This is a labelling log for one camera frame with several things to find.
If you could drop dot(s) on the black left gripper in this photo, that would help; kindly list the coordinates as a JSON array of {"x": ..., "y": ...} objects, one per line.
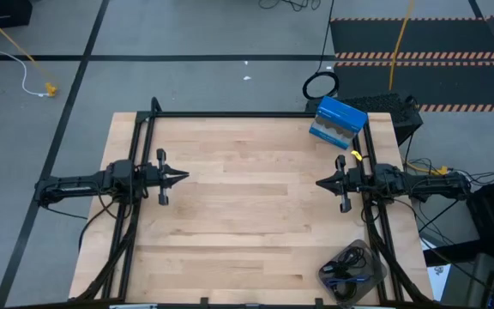
[{"x": 157, "y": 177}]

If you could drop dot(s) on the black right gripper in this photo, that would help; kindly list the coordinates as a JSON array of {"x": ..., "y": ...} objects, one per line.
[{"x": 350, "y": 180}]

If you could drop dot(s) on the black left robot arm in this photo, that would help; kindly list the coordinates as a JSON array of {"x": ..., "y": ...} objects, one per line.
[{"x": 80, "y": 182}]

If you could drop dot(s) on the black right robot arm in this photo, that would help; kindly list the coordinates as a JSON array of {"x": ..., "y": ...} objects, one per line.
[{"x": 423, "y": 184}]

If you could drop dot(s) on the small yellow tag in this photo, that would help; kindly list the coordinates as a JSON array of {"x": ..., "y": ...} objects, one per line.
[{"x": 356, "y": 155}]

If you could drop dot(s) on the blue DualShock controller box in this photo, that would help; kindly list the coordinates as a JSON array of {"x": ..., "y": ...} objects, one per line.
[{"x": 341, "y": 116}]

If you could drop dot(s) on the black perforated crate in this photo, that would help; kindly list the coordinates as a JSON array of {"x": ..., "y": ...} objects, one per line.
[{"x": 388, "y": 105}]

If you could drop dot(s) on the white paper sheet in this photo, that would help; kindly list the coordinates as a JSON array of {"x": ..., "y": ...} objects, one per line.
[{"x": 435, "y": 274}]

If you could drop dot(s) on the black case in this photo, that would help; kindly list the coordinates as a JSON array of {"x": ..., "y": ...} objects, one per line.
[{"x": 489, "y": 210}]

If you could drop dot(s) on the black mat with orange stripes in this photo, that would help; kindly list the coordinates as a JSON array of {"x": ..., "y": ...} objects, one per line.
[{"x": 444, "y": 38}]

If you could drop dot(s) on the black box on floor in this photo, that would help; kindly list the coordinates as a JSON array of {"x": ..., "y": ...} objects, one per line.
[{"x": 2, "y": 13}]

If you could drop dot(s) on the black aluminium table frame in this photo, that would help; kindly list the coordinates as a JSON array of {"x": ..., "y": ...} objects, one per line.
[{"x": 251, "y": 114}]

